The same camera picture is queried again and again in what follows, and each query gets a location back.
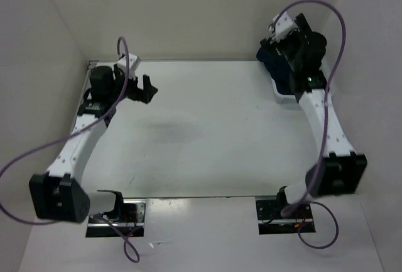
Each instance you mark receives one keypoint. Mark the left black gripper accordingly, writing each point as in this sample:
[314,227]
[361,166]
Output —
[139,95]

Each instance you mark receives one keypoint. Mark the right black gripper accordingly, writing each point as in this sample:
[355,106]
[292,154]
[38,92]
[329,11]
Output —
[303,26]

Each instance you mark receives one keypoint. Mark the navy blue shorts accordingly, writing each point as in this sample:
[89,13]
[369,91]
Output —
[276,65]

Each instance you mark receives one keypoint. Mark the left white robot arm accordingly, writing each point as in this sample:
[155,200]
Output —
[57,193]

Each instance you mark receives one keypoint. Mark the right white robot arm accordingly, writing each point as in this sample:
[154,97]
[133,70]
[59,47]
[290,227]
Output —
[339,167]

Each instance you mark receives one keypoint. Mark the white plastic basket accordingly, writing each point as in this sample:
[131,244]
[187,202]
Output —
[290,99]

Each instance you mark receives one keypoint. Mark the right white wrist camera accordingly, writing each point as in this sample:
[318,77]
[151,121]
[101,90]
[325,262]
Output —
[281,27]

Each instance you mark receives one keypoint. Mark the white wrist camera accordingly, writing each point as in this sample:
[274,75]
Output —
[281,27]
[129,65]

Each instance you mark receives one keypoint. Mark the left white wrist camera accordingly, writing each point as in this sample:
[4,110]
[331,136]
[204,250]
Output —
[129,65]

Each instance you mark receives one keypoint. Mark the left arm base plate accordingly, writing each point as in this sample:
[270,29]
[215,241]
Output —
[128,218]

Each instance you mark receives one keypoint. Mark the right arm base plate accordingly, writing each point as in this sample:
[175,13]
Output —
[270,220]

